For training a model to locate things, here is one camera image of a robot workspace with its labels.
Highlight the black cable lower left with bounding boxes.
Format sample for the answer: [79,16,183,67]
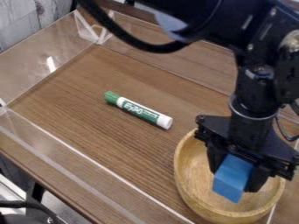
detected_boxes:
[0,200,52,224]

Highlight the brown wooden bowl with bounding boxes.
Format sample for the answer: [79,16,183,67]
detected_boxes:
[173,129,286,224]

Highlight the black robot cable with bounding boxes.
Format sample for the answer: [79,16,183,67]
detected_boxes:
[75,0,196,55]

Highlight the green Expo marker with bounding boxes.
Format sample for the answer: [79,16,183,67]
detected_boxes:
[104,91,173,130]

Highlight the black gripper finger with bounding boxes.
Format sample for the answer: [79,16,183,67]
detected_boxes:
[207,143,228,173]
[246,165,271,193]

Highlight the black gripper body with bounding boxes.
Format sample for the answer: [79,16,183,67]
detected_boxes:
[195,115,299,180]

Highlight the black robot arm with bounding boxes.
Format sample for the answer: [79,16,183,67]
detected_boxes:
[136,0,299,193]

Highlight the blue foam block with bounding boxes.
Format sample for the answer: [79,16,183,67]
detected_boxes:
[212,154,254,203]

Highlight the clear acrylic tray walls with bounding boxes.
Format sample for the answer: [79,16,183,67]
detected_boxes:
[0,13,236,224]

